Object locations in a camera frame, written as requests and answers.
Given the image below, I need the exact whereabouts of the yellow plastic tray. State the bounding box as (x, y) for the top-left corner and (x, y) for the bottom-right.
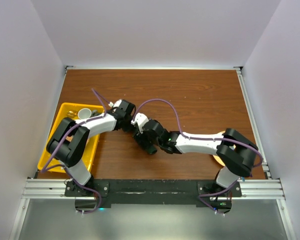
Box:
(37, 102), (107, 175)

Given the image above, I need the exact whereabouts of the aluminium frame rail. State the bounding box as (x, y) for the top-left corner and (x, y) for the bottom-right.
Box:
(9, 178), (77, 240)

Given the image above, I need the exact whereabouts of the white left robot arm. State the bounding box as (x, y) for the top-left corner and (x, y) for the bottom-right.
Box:
(41, 99), (136, 196)

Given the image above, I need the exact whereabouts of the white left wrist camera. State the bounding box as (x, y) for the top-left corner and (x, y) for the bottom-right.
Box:
(108, 99), (122, 108)

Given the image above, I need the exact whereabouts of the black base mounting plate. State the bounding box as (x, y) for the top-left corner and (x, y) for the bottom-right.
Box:
(64, 179), (242, 213)

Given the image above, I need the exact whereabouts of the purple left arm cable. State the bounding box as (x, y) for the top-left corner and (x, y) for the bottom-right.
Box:
(40, 87), (113, 215)

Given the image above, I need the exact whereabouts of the round wooden plate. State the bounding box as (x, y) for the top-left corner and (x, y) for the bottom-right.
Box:
(212, 155), (225, 167)

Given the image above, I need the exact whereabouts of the green grey tool in tray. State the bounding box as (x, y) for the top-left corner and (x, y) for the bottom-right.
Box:
(90, 109), (104, 118)

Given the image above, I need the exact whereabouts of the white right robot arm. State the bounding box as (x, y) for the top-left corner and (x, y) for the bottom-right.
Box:
(131, 119), (260, 197)

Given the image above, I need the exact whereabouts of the white cup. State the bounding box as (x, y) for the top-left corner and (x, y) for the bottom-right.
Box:
(77, 108), (92, 120)

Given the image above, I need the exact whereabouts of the green cloth napkin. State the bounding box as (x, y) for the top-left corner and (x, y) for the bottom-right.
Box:
(147, 145), (158, 155)

